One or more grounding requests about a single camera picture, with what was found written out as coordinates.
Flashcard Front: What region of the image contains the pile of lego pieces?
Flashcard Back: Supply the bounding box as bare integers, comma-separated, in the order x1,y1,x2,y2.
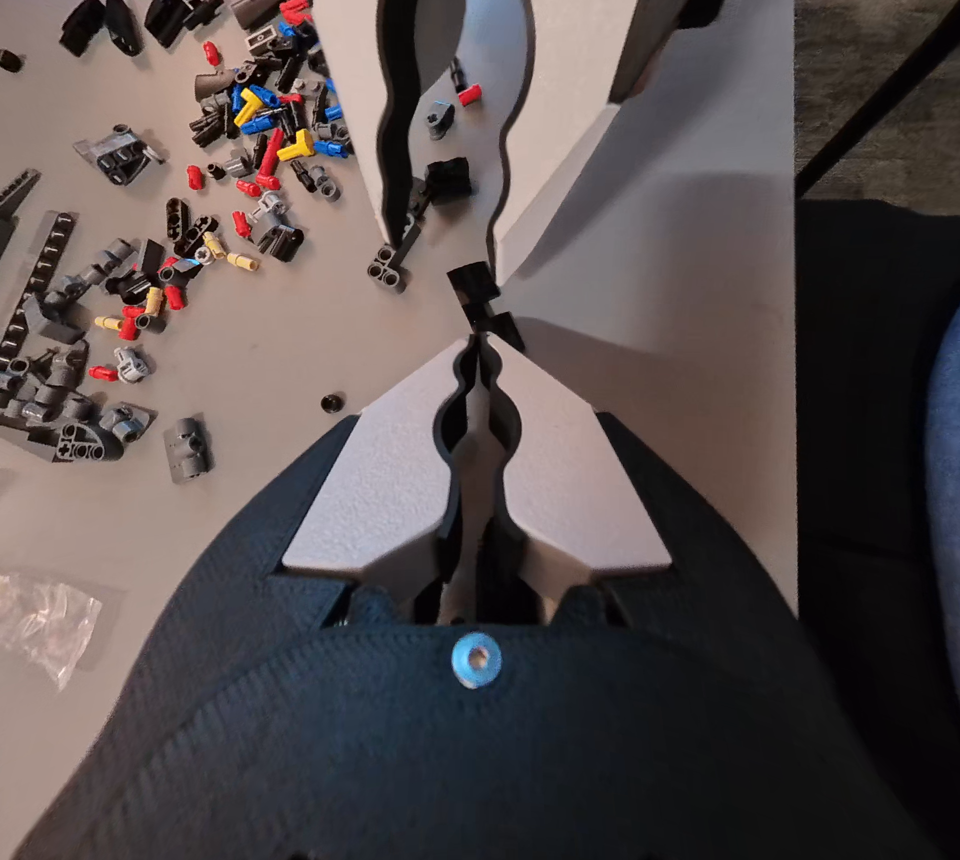
0,0,485,467

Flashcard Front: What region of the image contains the flat empty clear plastic bag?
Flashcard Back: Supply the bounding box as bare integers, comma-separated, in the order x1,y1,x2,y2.
0,571,104,692

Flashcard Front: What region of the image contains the long dark grey lego beam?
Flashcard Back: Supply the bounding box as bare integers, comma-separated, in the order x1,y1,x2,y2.
0,209,78,369
0,168,42,257

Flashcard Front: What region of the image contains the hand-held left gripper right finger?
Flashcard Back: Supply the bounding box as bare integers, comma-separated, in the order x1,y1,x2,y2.
480,335,674,624

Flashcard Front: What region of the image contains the dark grey angled lego panel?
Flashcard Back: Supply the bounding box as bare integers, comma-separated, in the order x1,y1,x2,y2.
73,125,168,187

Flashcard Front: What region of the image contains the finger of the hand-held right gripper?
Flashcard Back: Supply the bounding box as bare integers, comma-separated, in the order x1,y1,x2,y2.
303,0,470,249
483,0,671,272

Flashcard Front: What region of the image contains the black lego sub-assembly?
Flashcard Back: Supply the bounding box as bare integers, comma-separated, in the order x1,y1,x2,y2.
447,262,526,354

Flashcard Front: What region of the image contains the dark grey lego connector block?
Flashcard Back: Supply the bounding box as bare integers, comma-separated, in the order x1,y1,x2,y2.
162,416,215,486

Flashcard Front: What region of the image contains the dark grey L-shaped lego beam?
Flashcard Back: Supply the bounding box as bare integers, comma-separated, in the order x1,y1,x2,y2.
366,196,435,296

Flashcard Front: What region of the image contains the black metal table leg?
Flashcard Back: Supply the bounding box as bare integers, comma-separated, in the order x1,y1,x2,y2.
795,1,960,197

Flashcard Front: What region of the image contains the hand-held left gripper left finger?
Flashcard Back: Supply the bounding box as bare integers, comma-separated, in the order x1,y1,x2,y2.
279,335,481,624

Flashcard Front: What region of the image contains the black square lego bracket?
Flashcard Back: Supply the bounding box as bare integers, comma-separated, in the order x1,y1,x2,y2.
426,157,474,204

